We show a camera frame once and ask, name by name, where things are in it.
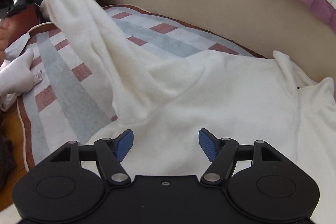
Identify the white fleece garment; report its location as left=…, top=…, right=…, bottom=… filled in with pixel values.
left=45, top=0, right=335, bottom=223

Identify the white folded clothes pile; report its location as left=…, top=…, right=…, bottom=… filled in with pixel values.
left=1, top=33, right=43, bottom=112

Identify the striped plush blanket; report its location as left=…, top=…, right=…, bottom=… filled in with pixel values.
left=6, top=5, right=254, bottom=170

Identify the beige bed frame side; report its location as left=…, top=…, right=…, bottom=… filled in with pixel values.
left=100, top=0, right=335, bottom=81

